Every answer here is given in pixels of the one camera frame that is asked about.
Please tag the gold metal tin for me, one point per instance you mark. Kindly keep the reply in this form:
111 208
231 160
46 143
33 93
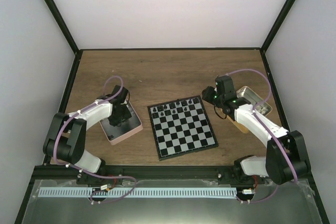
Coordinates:
247 93

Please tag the pile of white chess pieces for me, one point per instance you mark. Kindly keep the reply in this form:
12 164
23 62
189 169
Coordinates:
264 110

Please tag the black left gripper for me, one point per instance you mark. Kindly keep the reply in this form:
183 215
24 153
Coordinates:
127 116

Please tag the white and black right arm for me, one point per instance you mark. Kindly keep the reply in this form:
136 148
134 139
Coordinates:
286 156

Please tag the black frame post right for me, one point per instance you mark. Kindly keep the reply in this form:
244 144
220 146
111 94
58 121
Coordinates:
288 4

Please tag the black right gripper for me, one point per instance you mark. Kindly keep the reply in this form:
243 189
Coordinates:
206 97

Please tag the black frame post left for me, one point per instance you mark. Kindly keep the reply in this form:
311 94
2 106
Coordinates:
62 25

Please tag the black and silver chessboard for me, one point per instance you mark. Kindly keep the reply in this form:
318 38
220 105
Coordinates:
182 133

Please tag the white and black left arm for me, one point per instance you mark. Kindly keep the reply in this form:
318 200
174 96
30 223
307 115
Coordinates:
66 137

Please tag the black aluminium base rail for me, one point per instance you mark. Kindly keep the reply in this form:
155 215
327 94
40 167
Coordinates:
224 175

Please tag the light blue slotted cable duct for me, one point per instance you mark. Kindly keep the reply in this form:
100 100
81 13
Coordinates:
78 192

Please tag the pink tray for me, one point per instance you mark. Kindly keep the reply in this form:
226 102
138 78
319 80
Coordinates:
128 126

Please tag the black frame post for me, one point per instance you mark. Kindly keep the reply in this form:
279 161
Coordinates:
288 4
62 25

